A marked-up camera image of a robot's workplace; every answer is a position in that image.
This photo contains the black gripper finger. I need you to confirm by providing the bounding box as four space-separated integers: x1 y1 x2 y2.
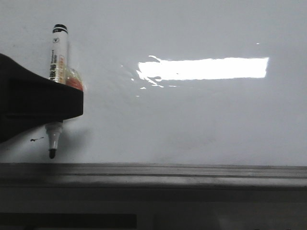
0 54 83 142

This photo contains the white whiteboard with metal frame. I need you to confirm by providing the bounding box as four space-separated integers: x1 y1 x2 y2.
0 0 307 189

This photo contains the white black whiteboard marker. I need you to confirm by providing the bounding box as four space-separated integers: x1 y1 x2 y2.
45 24 68 159

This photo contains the red magnet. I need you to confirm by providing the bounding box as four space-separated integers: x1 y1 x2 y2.
65 67 83 92

